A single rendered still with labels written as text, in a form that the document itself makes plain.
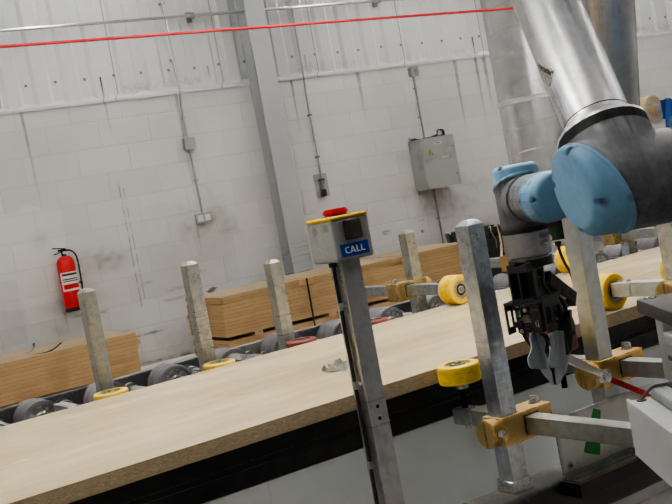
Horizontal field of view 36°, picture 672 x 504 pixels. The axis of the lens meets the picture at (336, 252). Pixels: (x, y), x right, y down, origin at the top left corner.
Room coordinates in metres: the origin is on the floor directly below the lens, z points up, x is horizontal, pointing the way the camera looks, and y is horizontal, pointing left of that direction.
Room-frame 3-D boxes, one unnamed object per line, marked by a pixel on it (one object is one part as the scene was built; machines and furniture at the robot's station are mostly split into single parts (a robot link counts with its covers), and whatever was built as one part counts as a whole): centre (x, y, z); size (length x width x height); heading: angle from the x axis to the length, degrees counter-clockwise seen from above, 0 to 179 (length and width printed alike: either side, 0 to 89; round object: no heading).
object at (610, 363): (1.90, -0.46, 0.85); 0.14 x 0.06 x 0.05; 123
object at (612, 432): (1.73, -0.29, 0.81); 0.44 x 0.03 x 0.04; 33
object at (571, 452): (1.85, -0.43, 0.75); 0.26 x 0.01 x 0.10; 123
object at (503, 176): (1.66, -0.31, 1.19); 0.09 x 0.08 x 0.11; 8
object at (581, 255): (1.88, -0.44, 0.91); 0.04 x 0.04 x 0.48; 33
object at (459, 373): (1.90, -0.18, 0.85); 0.08 x 0.08 x 0.11
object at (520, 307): (1.66, -0.30, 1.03); 0.09 x 0.08 x 0.12; 143
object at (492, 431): (1.76, -0.25, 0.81); 0.14 x 0.06 x 0.05; 123
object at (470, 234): (1.75, -0.23, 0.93); 0.04 x 0.04 x 0.48; 33
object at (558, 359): (1.65, -0.32, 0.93); 0.06 x 0.03 x 0.09; 143
